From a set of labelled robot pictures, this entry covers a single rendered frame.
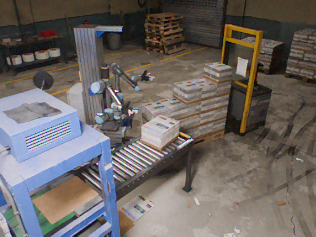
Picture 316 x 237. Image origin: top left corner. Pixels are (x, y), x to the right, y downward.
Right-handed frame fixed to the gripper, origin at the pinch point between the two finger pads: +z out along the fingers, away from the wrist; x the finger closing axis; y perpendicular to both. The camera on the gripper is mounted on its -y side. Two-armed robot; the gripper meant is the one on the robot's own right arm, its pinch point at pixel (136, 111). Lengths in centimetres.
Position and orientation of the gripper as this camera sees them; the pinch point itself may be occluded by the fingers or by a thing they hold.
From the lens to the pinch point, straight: 291.2
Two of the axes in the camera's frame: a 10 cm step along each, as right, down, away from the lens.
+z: 8.4, 2.7, -4.8
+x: -5.4, 2.8, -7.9
